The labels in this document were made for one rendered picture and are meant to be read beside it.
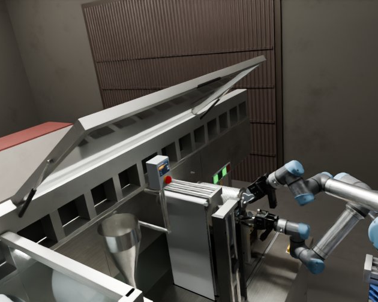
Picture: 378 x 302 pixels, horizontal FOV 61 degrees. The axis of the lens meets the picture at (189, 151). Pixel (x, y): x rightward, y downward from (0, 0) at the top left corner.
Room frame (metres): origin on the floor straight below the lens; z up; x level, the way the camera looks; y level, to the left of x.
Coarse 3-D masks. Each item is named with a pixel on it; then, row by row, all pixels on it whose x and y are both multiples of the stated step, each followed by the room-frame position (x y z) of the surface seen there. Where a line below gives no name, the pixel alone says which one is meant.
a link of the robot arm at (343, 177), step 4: (336, 176) 1.45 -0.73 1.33; (340, 176) 1.43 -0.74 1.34; (344, 176) 1.42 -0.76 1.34; (348, 176) 1.41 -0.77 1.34; (344, 180) 1.39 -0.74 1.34; (348, 180) 1.38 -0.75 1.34; (352, 180) 1.37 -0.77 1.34; (356, 180) 1.36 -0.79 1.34; (352, 184) 1.34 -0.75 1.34; (344, 200) 1.41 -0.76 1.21; (372, 212) 1.40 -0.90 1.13; (376, 212) 1.40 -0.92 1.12; (368, 216) 1.43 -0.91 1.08; (372, 216) 1.41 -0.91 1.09; (376, 216) 1.41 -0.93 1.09; (372, 220) 1.49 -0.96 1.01
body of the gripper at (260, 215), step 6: (264, 210) 1.48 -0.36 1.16; (258, 216) 1.43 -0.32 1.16; (264, 216) 1.43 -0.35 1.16; (270, 216) 1.43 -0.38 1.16; (276, 216) 1.41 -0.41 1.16; (258, 222) 1.44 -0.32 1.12; (264, 222) 1.42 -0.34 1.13; (270, 222) 1.42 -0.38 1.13; (276, 222) 1.39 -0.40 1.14; (264, 228) 1.42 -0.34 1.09
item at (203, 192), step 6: (174, 180) 1.39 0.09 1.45; (180, 180) 1.37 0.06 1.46; (168, 186) 1.33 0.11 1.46; (174, 186) 1.36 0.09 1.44; (180, 186) 1.32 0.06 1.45; (186, 186) 1.30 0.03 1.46; (192, 186) 1.33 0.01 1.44; (198, 186) 1.30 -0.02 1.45; (204, 186) 1.29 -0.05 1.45; (210, 186) 1.27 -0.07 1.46; (174, 192) 1.30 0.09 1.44; (180, 192) 1.29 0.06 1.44; (186, 192) 1.26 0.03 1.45; (192, 192) 1.24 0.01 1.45; (198, 192) 1.23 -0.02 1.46; (204, 192) 1.26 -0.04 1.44; (210, 192) 1.23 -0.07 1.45; (216, 192) 1.21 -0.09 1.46; (222, 192) 1.25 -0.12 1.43; (204, 198) 1.21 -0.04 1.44; (210, 198) 1.18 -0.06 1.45; (216, 198) 1.21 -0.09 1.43
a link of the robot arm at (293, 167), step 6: (294, 162) 1.27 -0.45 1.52; (282, 168) 1.30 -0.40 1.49; (288, 168) 1.27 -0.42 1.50; (294, 168) 1.25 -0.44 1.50; (300, 168) 1.26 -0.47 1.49; (276, 174) 1.30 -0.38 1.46; (282, 174) 1.28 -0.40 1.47; (288, 174) 1.26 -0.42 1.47; (294, 174) 1.24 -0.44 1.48; (300, 174) 1.24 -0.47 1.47; (282, 180) 1.28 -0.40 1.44; (288, 180) 1.25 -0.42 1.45; (294, 180) 1.24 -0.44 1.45
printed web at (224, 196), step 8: (200, 184) 1.59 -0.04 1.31; (208, 184) 1.58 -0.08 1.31; (224, 192) 1.48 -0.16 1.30; (232, 192) 1.46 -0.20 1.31; (208, 200) 1.24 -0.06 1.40; (224, 200) 1.45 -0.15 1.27; (208, 208) 1.22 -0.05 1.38; (208, 224) 1.20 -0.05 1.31; (208, 232) 1.20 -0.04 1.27; (208, 240) 1.20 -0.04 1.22
